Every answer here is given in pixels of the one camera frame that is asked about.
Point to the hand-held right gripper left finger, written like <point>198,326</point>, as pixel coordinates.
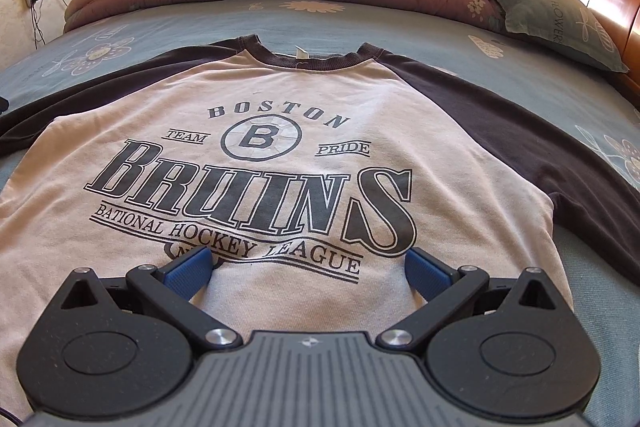
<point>189,272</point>

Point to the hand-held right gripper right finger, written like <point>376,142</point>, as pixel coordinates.
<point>429,274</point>

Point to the cream and black printed sweatshirt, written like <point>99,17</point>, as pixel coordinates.
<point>325,97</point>

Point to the teal floral pillow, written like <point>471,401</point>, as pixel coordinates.
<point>550,22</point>

